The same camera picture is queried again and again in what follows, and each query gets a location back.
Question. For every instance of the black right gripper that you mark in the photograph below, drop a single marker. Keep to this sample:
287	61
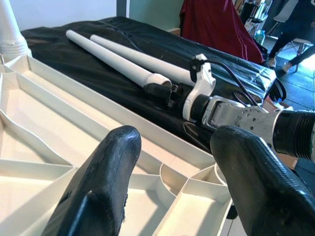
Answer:
177	96

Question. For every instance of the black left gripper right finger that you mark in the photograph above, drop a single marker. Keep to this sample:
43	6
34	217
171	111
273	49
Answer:
258	186

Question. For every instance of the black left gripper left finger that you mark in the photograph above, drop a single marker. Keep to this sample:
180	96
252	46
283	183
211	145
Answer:
98	191

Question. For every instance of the white plastic table leg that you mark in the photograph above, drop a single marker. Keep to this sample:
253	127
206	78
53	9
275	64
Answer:
110	57
11	32
147	61

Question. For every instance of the white plastic children table top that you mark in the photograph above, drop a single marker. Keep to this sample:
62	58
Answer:
49	118

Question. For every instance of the beige cardboard box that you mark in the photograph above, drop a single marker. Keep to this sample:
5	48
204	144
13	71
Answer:
174	31

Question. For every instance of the dark red hanging garment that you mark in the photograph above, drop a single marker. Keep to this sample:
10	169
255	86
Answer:
214	24

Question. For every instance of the black shiny table cloth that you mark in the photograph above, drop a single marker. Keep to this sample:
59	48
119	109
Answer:
73	61

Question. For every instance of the person in dark clothes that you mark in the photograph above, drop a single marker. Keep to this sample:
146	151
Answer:
295	24

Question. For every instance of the dark grey door frame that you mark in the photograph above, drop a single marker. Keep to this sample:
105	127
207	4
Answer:
122	7

